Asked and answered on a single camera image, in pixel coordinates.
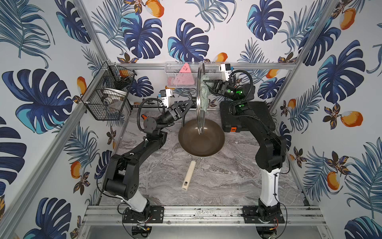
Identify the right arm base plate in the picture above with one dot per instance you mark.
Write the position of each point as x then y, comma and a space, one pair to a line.
262, 215

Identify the pink triangular item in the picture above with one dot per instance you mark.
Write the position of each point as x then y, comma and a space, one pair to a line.
184, 77

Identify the white mesh wall basket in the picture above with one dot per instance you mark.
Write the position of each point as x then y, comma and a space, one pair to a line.
212, 70

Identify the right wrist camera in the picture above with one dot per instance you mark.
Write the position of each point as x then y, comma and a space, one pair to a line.
226, 71

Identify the green waffle cloth checkered trim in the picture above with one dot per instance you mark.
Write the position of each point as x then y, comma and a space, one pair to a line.
205, 92

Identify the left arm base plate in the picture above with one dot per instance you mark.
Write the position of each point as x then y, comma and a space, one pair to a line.
151, 214

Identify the aluminium front rail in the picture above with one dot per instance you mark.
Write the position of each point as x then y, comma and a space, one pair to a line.
206, 216

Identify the black plastic tool case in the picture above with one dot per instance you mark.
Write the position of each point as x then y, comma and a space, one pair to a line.
232, 124

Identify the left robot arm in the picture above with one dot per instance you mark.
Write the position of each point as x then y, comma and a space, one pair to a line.
121, 175

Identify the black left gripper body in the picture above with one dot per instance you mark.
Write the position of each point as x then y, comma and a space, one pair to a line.
178, 109

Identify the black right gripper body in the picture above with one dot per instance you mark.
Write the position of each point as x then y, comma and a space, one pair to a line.
226, 91

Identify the black wire basket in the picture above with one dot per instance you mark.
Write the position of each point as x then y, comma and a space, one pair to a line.
109, 91

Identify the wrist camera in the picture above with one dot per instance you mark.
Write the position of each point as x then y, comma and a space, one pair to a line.
226, 71
165, 96

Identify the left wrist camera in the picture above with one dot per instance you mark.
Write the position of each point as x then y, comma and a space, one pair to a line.
165, 96

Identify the glass pot lid black knob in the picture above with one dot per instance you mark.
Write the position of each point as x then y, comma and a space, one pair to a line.
200, 111

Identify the frying pan cream handle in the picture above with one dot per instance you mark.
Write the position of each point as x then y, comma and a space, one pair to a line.
200, 145

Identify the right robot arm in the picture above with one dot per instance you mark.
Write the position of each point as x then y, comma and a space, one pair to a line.
242, 113

